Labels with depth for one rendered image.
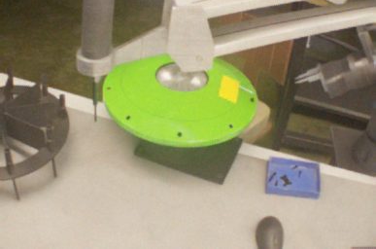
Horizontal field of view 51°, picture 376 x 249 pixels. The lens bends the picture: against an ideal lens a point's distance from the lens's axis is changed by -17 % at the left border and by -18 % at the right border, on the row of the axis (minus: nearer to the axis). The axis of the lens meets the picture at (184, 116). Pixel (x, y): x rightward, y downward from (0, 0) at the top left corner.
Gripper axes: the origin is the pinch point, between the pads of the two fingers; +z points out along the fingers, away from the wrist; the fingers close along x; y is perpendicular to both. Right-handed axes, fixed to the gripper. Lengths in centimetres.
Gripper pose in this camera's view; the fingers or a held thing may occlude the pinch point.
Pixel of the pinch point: (295, 80)
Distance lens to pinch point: 90.6
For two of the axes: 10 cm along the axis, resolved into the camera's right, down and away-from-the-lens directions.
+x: 1.8, -6.0, 7.8
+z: -8.6, 2.9, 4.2
